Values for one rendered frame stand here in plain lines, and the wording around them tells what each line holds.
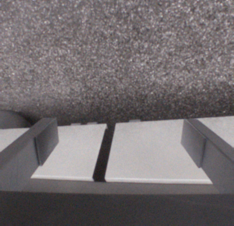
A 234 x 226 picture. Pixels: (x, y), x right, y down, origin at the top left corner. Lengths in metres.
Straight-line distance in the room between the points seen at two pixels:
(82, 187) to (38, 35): 0.66
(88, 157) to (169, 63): 0.52
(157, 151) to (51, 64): 0.66
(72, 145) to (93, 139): 0.07
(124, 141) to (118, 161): 0.07
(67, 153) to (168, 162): 0.30
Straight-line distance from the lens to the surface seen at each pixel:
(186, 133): 0.16
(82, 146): 0.56
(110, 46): 0.77
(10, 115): 1.19
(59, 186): 0.53
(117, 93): 0.88
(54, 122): 0.16
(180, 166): 0.46
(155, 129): 0.54
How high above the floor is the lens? 0.71
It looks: 49 degrees down
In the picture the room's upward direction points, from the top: 168 degrees counter-clockwise
